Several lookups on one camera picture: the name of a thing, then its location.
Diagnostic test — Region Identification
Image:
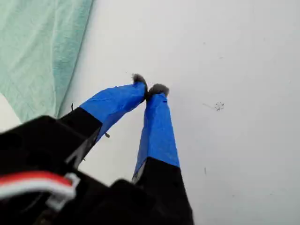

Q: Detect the green t-shirt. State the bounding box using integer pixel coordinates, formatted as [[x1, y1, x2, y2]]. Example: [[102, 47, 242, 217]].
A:
[[0, 0, 96, 124]]

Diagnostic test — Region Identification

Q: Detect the red white servo wire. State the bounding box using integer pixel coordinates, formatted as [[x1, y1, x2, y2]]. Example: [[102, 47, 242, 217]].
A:
[[0, 170, 80, 210]]

